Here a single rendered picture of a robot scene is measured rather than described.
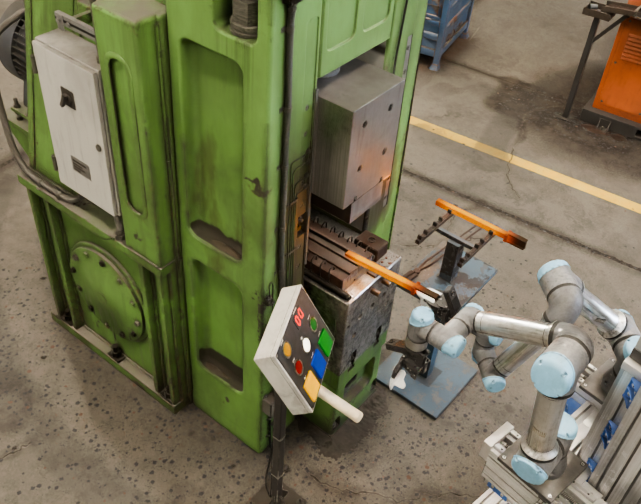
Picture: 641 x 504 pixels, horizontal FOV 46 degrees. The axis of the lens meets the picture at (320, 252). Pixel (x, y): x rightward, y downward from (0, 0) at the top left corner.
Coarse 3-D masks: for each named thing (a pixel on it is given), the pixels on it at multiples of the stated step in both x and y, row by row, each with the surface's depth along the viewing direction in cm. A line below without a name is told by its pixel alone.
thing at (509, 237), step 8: (440, 200) 337; (448, 208) 334; (456, 208) 334; (464, 216) 331; (472, 216) 330; (480, 224) 328; (488, 224) 327; (496, 232) 324; (504, 232) 323; (512, 232) 322; (504, 240) 323; (512, 240) 322; (520, 240) 318; (520, 248) 321
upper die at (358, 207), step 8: (376, 184) 278; (368, 192) 276; (376, 192) 281; (312, 200) 282; (320, 200) 279; (360, 200) 273; (368, 200) 279; (376, 200) 285; (328, 208) 278; (336, 208) 275; (352, 208) 271; (360, 208) 277; (368, 208) 282; (336, 216) 278; (344, 216) 275; (352, 216) 274
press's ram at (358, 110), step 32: (352, 64) 263; (320, 96) 245; (352, 96) 246; (384, 96) 251; (320, 128) 252; (352, 128) 244; (384, 128) 262; (320, 160) 260; (352, 160) 254; (384, 160) 274; (320, 192) 269; (352, 192) 265
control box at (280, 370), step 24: (288, 288) 262; (288, 312) 250; (312, 312) 263; (264, 336) 246; (288, 336) 246; (312, 336) 260; (264, 360) 238; (288, 360) 243; (288, 384) 243; (288, 408) 251; (312, 408) 250
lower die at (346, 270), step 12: (312, 228) 314; (324, 228) 316; (312, 240) 310; (336, 240) 311; (312, 252) 305; (324, 252) 305; (336, 252) 304; (360, 252) 306; (312, 264) 302; (324, 264) 301; (336, 264) 300; (348, 264) 300; (324, 276) 300; (336, 276) 296; (348, 276) 297
